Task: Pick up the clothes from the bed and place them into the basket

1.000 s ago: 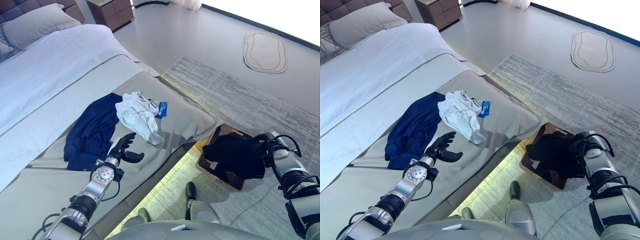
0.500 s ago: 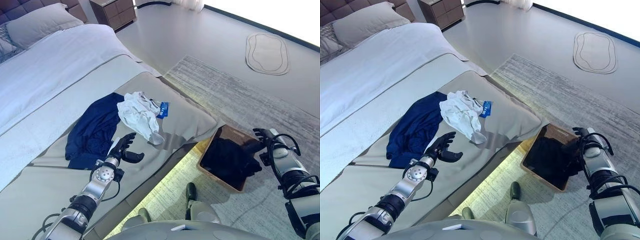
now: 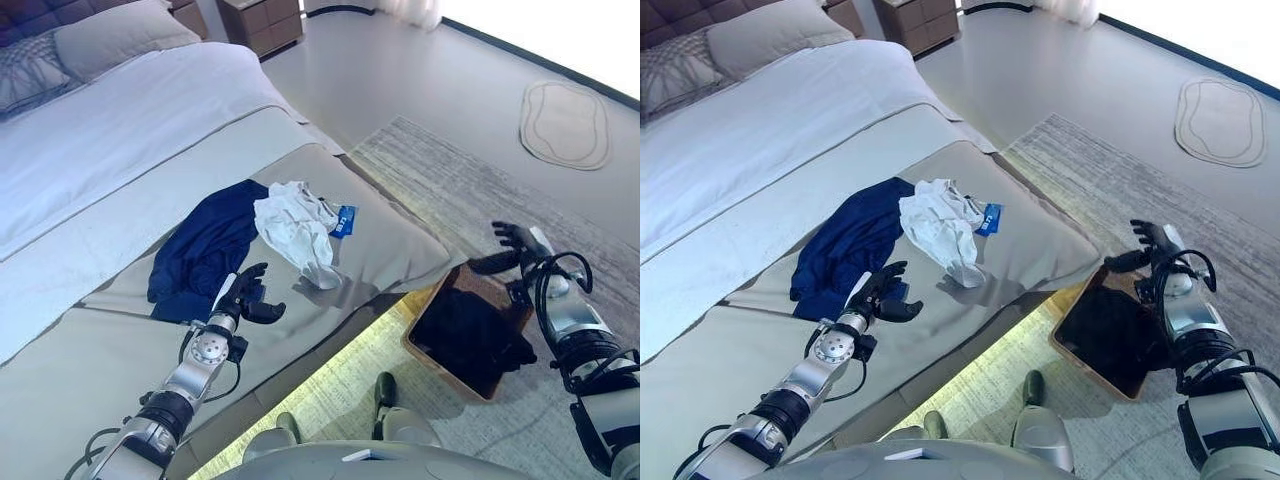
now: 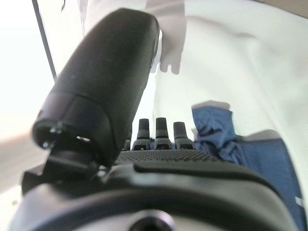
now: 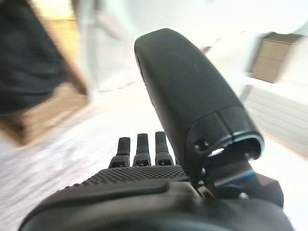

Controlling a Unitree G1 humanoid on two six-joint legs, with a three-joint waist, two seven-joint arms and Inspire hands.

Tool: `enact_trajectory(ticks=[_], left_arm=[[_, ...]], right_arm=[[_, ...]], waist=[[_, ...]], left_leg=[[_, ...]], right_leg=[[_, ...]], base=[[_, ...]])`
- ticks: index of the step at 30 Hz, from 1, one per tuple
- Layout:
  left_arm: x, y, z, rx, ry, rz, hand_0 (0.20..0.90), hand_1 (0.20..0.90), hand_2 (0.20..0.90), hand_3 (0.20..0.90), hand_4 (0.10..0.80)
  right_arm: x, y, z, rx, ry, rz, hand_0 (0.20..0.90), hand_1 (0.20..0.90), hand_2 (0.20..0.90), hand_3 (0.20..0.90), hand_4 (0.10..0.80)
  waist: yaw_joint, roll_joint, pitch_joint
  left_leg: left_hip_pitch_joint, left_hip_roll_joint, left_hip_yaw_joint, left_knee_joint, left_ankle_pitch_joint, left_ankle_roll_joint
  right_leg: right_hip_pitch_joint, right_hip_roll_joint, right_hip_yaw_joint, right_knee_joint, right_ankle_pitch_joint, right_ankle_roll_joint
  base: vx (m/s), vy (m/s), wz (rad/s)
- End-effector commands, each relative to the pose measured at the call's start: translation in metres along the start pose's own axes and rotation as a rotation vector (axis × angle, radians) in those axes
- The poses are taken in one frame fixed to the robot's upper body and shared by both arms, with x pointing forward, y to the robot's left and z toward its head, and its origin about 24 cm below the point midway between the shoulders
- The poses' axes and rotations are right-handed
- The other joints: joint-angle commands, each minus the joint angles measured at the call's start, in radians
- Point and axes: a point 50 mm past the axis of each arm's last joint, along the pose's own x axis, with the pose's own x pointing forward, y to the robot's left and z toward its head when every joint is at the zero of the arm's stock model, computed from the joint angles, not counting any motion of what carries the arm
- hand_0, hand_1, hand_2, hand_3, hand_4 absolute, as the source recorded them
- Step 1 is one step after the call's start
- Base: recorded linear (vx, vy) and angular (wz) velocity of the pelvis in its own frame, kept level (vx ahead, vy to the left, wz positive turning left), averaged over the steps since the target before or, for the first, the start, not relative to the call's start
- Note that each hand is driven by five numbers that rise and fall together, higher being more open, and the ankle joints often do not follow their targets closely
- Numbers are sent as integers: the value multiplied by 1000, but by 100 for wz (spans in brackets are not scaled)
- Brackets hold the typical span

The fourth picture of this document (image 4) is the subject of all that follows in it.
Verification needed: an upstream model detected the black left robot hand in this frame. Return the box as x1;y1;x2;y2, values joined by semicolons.
9;8;298;231

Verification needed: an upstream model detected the dark blue garment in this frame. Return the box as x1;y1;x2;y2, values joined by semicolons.
191;101;308;231

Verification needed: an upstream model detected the black floor rail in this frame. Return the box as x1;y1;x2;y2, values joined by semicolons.
32;0;58;81

